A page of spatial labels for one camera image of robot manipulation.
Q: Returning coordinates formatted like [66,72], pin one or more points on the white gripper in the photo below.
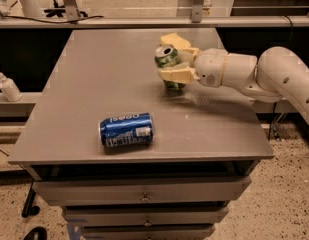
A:
[209,67]

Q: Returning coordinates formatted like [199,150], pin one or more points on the green soda can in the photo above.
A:
[167,56]

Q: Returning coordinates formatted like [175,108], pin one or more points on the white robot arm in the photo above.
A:
[275,75]

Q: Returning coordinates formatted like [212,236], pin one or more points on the blue Pepsi can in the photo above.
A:
[126,130]

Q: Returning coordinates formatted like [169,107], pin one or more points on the yellow sponge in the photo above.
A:
[174,39]

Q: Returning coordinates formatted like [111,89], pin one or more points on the grey drawer cabinet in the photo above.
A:
[198,132]

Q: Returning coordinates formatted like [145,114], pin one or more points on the top grey drawer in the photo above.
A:
[142,191]

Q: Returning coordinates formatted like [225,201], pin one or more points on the grey drawer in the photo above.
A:
[146,216]
[158,232]
[142,191]

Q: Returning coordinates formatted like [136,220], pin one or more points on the white pump bottle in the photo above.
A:
[9,88]

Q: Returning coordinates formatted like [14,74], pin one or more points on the bottom grey drawer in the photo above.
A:
[158,232]

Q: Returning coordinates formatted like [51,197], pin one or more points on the middle grey drawer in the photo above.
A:
[146,216]

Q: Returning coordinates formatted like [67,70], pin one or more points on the black caster wheel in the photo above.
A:
[29,208]

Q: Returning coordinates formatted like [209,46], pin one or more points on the black object on floor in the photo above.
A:
[37,233]

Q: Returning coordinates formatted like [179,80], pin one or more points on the grey metal bracket right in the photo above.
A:
[197,10]

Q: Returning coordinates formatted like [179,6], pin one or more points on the grey metal bracket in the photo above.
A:
[197,10]
[71,9]

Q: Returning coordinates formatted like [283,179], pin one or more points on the grey metal bracket left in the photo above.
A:
[71,9]

